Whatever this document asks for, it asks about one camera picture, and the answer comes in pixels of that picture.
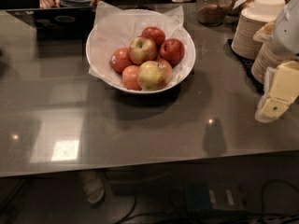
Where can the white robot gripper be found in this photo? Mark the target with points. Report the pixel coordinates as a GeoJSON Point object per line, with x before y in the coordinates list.
{"type": "Point", "coordinates": [287, 32]}

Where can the yellow-green front apple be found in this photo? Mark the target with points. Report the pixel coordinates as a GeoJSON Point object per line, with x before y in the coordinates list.
{"type": "Point", "coordinates": [151, 76]}

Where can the white paper bowl stack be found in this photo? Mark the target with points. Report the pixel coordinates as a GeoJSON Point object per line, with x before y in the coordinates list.
{"type": "Point", "coordinates": [265, 10]}

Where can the dark red right apple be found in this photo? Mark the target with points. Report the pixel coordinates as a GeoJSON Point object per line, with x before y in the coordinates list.
{"type": "Point", "coordinates": [172, 50]}

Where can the dark red apple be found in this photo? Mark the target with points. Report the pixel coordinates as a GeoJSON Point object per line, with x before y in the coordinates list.
{"type": "Point", "coordinates": [156, 34]}
{"type": "Point", "coordinates": [172, 50]}

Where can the orange apple behind front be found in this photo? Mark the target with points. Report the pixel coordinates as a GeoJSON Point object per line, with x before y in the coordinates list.
{"type": "Point", "coordinates": [167, 68]}

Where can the dark red back apple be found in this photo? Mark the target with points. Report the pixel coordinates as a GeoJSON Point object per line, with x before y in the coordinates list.
{"type": "Point", "coordinates": [156, 34]}

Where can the yellow-red top apple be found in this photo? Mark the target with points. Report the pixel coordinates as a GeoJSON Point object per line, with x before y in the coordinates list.
{"type": "Point", "coordinates": [142, 49]}

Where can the orange-red front-left apple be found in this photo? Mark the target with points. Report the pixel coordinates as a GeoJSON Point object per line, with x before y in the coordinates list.
{"type": "Point", "coordinates": [129, 78]}

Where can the red left apple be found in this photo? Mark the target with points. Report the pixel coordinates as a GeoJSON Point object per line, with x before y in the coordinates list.
{"type": "Point", "coordinates": [119, 60]}

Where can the front stack of paper plates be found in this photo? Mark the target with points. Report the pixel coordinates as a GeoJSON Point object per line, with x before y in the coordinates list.
{"type": "Point", "coordinates": [265, 58]}

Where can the stack of paper plates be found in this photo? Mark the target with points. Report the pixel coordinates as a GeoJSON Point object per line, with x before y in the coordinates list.
{"type": "Point", "coordinates": [249, 23]}
{"type": "Point", "coordinates": [265, 58]}

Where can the black tray mat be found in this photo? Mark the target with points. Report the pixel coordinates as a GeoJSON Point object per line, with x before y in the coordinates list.
{"type": "Point", "coordinates": [247, 65]}

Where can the rear stack of paper plates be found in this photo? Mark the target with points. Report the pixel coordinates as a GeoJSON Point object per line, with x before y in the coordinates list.
{"type": "Point", "coordinates": [249, 23]}

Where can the glass jar with grains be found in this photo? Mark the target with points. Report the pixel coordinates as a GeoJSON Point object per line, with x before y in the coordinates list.
{"type": "Point", "coordinates": [212, 12]}

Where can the white paper liner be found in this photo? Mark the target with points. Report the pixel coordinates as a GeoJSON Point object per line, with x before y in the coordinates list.
{"type": "Point", "coordinates": [115, 28]}

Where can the black laptop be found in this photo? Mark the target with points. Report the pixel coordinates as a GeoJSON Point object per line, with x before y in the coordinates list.
{"type": "Point", "coordinates": [58, 22]}

